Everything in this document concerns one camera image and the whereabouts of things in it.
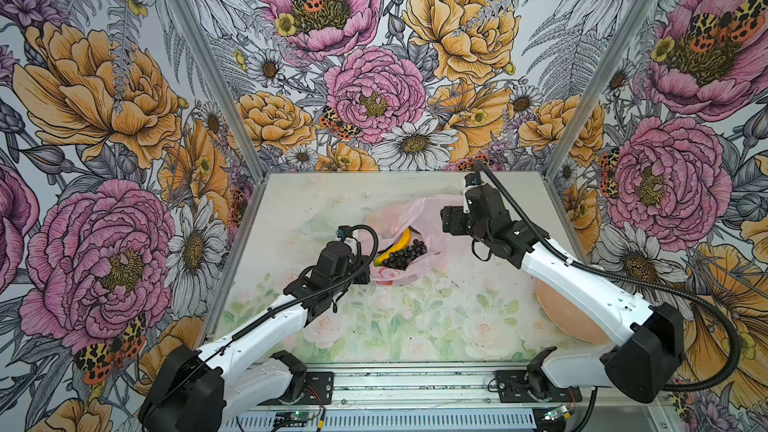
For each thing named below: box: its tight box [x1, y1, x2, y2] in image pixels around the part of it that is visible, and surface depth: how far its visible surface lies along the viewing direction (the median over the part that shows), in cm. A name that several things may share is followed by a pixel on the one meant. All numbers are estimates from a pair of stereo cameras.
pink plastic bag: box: [299, 194, 464, 286], surface depth 94 cm
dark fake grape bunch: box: [383, 239, 427, 271], surface depth 96 cm
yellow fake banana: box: [374, 226, 412, 267], surface depth 99 cm
